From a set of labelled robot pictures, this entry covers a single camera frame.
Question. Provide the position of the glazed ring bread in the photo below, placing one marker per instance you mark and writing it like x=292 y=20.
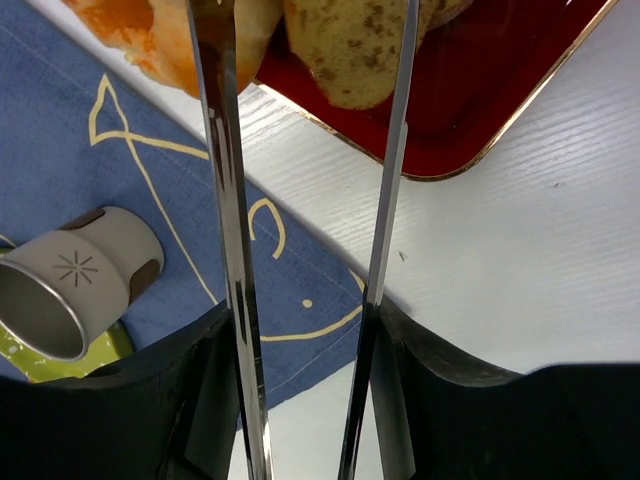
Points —
x=155 y=36

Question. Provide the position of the blue embroidered cloth mat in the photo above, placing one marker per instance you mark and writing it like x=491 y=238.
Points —
x=74 y=137

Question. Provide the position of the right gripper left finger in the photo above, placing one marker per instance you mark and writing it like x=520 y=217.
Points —
x=168 y=411

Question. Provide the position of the green dotted plate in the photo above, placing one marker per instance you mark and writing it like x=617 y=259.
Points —
x=50 y=362

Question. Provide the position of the red tray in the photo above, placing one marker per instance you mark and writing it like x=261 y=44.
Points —
x=472 y=78

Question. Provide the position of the metal serving tongs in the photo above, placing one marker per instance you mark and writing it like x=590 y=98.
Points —
x=213 y=35

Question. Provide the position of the speckled bread slice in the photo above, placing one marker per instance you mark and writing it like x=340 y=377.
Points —
x=351 y=48

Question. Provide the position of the metal cup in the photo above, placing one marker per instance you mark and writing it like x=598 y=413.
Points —
x=123 y=237

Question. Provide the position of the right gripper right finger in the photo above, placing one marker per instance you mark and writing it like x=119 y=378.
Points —
x=442 y=413

